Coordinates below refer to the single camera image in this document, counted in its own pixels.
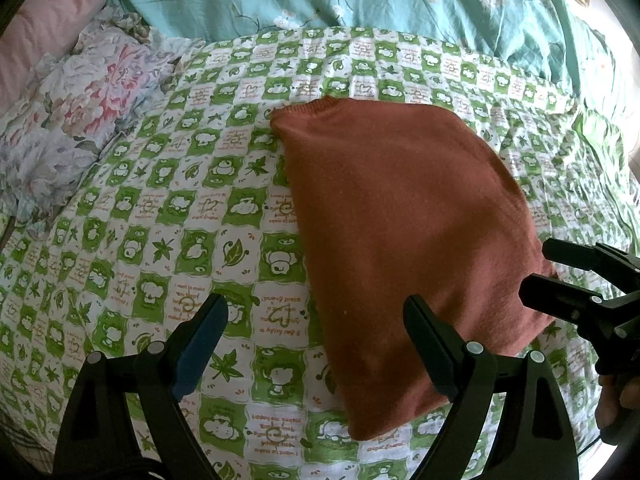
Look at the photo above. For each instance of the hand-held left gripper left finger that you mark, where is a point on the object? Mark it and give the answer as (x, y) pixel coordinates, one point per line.
(197, 355)

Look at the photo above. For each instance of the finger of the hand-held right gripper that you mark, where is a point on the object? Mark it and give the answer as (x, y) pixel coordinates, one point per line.
(590, 257)
(565, 300)

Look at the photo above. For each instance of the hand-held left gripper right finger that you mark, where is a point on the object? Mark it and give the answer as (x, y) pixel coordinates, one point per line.
(432, 355)

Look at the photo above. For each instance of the rust brown sweater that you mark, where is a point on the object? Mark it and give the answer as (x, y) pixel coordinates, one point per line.
(400, 210)

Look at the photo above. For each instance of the person's right hand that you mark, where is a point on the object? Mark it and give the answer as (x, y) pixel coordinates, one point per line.
(607, 402)

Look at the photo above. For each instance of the green satin cloth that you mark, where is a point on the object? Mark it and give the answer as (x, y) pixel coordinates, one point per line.
(610, 160)

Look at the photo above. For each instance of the green checked bedsheet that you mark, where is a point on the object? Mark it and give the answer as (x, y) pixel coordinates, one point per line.
(150, 240)

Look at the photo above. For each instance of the plaid cloth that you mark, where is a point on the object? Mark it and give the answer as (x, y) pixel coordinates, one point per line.
(17, 457)

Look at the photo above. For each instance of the pink floral pillow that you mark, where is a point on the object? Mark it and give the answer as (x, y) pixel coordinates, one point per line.
(75, 110)

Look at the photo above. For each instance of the pink quilt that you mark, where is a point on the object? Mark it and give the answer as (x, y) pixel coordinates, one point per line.
(45, 25)

